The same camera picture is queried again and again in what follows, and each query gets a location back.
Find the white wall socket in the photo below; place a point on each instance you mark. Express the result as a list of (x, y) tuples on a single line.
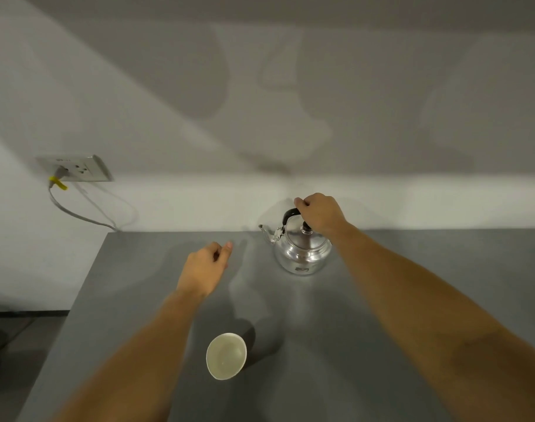
[(76, 168)]

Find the person's left fingers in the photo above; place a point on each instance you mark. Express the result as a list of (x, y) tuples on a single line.
[(221, 251)]

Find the person's right hand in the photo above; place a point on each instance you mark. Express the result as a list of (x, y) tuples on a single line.
[(321, 215)]

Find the person's right forearm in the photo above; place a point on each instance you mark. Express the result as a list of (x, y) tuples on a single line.
[(434, 320)]

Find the person's left hand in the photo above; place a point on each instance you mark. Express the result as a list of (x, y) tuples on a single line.
[(201, 270)]

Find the silver metal kettle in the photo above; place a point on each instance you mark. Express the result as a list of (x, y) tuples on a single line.
[(299, 246)]

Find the person's right fingers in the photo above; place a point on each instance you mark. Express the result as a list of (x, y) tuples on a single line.
[(303, 207)]

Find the person's left forearm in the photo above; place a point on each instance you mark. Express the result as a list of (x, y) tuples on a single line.
[(133, 364)]

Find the grey plug with yellow tag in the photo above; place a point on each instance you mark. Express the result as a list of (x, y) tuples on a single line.
[(58, 177)]

